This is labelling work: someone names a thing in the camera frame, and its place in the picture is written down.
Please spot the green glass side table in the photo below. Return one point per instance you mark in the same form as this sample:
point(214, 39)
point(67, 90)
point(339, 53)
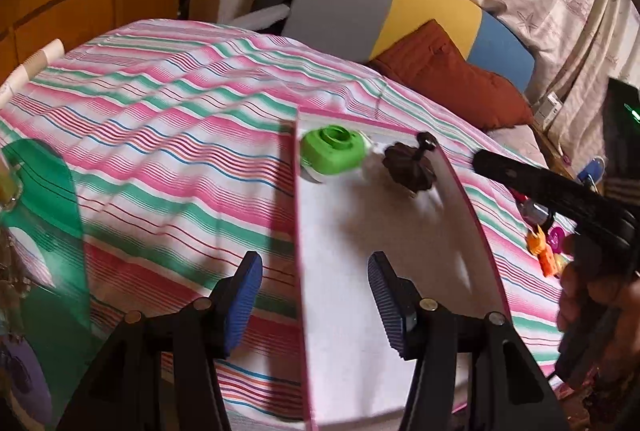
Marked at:
point(46, 330)

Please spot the magenta plastic plunger toy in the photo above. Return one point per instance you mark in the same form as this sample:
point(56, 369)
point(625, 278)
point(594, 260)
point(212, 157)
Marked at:
point(555, 239)

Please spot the spice jar yellow contents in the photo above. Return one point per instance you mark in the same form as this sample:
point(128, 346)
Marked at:
point(10, 185)

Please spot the small white box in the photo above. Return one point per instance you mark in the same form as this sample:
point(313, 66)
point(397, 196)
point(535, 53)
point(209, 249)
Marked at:
point(547, 110)

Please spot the dark brown spinning top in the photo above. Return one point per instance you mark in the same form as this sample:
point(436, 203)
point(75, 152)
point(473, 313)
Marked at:
point(408, 166)

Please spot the green white round toy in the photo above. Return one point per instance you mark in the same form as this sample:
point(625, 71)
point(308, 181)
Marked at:
point(332, 150)

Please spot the pink-rimmed white tray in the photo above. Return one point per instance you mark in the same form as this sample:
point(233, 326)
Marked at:
point(352, 378)

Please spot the grey yellow blue headboard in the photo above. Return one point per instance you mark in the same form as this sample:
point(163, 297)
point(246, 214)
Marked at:
point(359, 30)

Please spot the blue mug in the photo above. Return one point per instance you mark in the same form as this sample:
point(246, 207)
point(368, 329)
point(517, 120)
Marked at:
point(592, 173)

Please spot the orange linked cubes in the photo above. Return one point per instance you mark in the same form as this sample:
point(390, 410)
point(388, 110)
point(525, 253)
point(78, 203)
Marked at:
point(551, 263)

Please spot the striped pink green tablecloth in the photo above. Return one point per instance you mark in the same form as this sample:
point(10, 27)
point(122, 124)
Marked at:
point(177, 141)

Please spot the person's right hand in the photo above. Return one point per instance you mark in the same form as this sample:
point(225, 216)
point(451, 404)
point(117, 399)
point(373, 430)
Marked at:
point(599, 318)

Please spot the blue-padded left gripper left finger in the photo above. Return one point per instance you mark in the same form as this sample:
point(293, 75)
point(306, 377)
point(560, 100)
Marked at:
point(233, 299)

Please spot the red metallic cylinder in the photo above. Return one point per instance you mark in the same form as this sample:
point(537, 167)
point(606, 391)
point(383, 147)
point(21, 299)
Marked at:
point(518, 196)

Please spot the rust red cushion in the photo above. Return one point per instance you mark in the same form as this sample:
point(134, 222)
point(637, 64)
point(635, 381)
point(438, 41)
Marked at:
point(428, 62)

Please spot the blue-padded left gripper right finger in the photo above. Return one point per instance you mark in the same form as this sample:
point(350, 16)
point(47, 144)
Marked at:
point(398, 304)

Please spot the rolled white paper tube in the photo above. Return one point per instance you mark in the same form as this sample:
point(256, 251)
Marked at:
point(28, 69)

